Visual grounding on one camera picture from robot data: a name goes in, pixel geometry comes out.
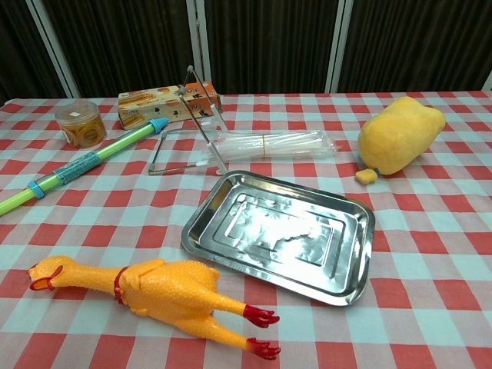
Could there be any red white checkered tablecloth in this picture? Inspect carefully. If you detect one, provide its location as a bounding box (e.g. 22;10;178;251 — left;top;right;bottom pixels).
0;91;492;369

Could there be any yellow plush toy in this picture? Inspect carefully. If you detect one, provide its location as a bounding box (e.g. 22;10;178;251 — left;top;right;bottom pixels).
357;95;447;176

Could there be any white frame post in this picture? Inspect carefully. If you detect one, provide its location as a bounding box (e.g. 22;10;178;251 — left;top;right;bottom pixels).
26;0;81;99
187;0;216;88
324;0;354;94

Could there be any rectangular stainless steel tray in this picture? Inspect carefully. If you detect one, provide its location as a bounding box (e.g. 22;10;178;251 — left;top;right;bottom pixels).
180;170;376;308

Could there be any orange rubber chicken toy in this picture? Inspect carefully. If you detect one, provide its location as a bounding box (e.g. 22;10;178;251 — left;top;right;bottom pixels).
28;254;282;357

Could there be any bundle of clear plastic straws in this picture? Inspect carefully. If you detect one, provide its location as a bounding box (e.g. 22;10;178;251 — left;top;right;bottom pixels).
209;129;342;159

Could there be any orange cardboard snack box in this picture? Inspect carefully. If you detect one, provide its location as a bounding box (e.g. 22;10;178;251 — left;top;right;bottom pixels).
117;79;224;131

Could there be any clear jar of rubber bands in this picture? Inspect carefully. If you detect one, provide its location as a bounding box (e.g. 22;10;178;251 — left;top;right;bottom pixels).
54;101;108;148

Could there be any green tube with blue nozzle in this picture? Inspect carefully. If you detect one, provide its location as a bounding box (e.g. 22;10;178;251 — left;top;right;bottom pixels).
0;117;170;217

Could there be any metal wire stand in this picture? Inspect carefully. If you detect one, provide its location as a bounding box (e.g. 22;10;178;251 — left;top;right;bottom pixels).
148;65;230;177

